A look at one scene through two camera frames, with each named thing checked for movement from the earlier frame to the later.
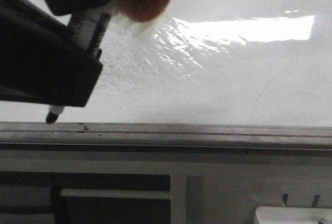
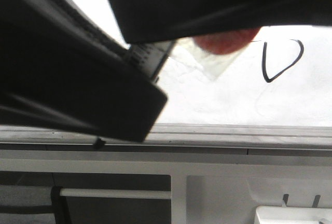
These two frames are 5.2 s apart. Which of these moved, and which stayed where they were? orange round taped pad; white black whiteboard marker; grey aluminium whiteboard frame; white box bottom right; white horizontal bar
Moved: white black whiteboard marker; orange round taped pad
Stayed: grey aluminium whiteboard frame; white box bottom right; white horizontal bar
